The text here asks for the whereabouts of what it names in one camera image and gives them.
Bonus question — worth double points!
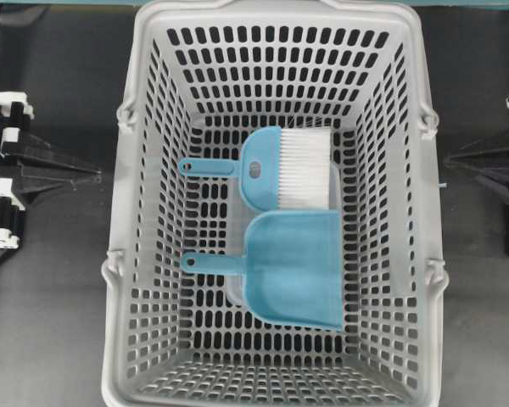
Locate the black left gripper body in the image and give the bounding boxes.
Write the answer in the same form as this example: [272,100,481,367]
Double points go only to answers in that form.
[0,91,34,248]

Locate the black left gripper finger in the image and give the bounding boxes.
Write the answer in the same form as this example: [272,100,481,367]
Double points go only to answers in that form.
[9,171,102,209]
[3,129,101,174]

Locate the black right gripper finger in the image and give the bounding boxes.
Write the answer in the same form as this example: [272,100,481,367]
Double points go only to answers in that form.
[473,168,509,205]
[445,129,509,167]

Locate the blue brush white bristles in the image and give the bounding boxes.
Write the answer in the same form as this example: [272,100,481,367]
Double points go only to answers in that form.
[178,126,331,212]

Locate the blue plastic dustpan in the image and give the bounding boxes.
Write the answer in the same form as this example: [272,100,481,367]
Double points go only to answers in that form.
[180,209,344,331]

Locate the grey plastic shopping basket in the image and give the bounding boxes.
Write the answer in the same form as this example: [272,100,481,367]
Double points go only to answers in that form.
[102,1,449,406]

